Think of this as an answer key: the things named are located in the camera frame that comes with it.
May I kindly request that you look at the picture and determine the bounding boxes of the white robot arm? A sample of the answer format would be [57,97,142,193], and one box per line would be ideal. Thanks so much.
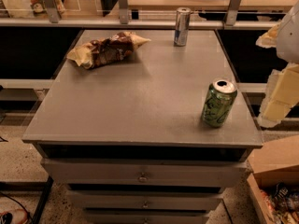
[256,2,299,128]

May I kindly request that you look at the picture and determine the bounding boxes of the green soda can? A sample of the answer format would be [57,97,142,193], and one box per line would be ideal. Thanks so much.
[201,78,237,128]

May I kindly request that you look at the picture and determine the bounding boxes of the silver blue energy drink can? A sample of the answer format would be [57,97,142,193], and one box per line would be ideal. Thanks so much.
[174,7,191,46]

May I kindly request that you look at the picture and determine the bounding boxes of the brown yellow chip bag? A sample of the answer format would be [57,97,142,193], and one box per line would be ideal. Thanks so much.
[66,31,150,69]

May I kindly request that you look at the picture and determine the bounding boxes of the middle grey drawer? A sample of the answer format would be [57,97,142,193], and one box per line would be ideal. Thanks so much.
[67,190,222,211]

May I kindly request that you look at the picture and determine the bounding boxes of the grey drawer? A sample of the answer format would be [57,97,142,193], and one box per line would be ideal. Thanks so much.
[67,190,222,211]
[41,159,246,188]
[84,210,209,224]

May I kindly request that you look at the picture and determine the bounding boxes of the top grey drawer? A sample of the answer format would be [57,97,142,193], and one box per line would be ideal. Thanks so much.
[41,159,246,188]

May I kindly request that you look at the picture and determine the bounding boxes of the bottom grey drawer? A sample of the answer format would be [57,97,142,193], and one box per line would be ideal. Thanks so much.
[84,210,209,224]

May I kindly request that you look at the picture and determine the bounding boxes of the metal railing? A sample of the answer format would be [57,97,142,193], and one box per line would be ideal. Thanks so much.
[0,0,278,30]

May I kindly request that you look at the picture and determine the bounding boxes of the cardboard box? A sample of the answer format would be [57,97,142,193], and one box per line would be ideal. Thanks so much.
[247,135,299,224]

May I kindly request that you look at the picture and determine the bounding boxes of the white printed bag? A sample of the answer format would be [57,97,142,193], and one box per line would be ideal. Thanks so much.
[0,0,47,18]

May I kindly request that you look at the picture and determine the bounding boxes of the snack bags in box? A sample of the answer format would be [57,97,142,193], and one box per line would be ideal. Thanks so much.
[265,182,299,224]

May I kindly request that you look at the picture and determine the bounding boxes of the black cable on floor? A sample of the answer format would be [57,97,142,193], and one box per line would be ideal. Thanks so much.
[0,190,34,224]

